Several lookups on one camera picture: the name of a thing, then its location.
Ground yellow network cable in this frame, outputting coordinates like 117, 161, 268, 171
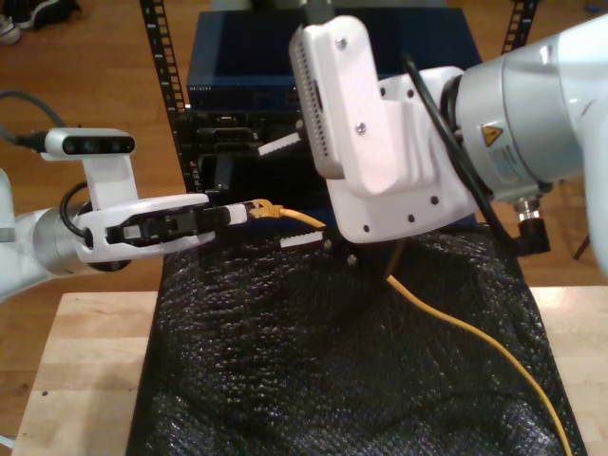
249, 198, 574, 456

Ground black bubble wrap mat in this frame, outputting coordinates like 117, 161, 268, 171
125, 220, 588, 456

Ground grey camera cable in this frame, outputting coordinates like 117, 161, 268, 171
0, 89, 66, 153

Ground black rack server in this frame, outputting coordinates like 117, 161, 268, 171
189, 109, 305, 156

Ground blue network switch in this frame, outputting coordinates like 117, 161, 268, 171
185, 9, 490, 110

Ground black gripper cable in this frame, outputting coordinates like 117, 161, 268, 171
59, 182, 96, 251
401, 50, 553, 258

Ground white sneaker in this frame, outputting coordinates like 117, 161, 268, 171
0, 13, 24, 47

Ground dark sneaker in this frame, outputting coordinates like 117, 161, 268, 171
12, 0, 83, 29

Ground black rack frame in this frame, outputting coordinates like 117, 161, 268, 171
139, 0, 541, 197

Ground dark wooden chair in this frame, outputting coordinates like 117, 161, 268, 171
572, 232, 593, 261

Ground black rack drawer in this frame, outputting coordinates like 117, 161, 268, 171
189, 151, 333, 213

